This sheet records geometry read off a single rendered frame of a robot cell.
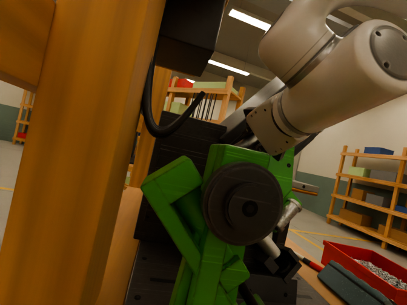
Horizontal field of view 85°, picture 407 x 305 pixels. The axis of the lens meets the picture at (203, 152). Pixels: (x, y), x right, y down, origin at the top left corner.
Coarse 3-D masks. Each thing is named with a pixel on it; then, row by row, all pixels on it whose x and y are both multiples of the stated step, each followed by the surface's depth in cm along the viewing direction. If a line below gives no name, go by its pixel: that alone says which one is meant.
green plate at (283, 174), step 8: (288, 152) 56; (272, 160) 55; (280, 160) 55; (288, 160) 56; (272, 168) 54; (280, 168) 55; (288, 168) 55; (280, 176) 54; (288, 176) 55; (280, 184) 54; (288, 184) 54
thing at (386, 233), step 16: (400, 160) 469; (352, 176) 561; (368, 176) 551; (384, 176) 498; (400, 176) 463; (336, 192) 605; (352, 192) 564; (368, 192) 541; (384, 208) 480; (400, 208) 454; (352, 224) 539; (368, 224) 537; (384, 240) 462; (400, 240) 446
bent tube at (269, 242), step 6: (246, 138) 51; (252, 138) 51; (234, 144) 51; (240, 144) 50; (246, 144) 50; (252, 144) 50; (264, 240) 46; (270, 240) 47; (264, 246) 46; (270, 246) 46; (276, 246) 47; (264, 252) 47; (270, 252) 46; (276, 252) 46
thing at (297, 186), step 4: (292, 184) 68; (296, 184) 68; (300, 184) 68; (304, 184) 69; (308, 184) 74; (292, 188) 68; (296, 188) 69; (300, 188) 68; (304, 188) 69; (308, 188) 69; (312, 188) 69; (316, 188) 69; (300, 192) 69; (304, 192) 69; (308, 192) 69; (312, 192) 69; (316, 192) 70
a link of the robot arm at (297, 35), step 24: (312, 0) 24; (336, 0) 24; (360, 0) 27; (384, 0) 26; (288, 24) 25; (312, 24) 24; (264, 48) 27; (288, 48) 25; (312, 48) 24; (288, 72) 27
